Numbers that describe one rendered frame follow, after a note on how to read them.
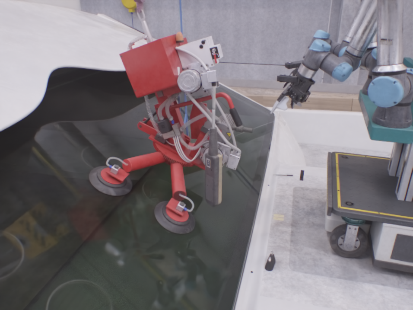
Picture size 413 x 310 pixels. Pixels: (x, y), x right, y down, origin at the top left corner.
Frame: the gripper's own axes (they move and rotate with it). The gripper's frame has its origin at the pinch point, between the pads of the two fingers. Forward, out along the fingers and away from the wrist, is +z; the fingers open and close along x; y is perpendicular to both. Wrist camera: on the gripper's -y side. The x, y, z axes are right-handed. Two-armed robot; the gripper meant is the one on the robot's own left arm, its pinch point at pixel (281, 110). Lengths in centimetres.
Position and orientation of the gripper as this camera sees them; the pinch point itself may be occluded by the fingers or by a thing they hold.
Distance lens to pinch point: 170.9
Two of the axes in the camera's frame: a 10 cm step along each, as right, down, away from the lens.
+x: 7.5, -2.2, 6.3
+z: -3.1, 7.2, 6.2
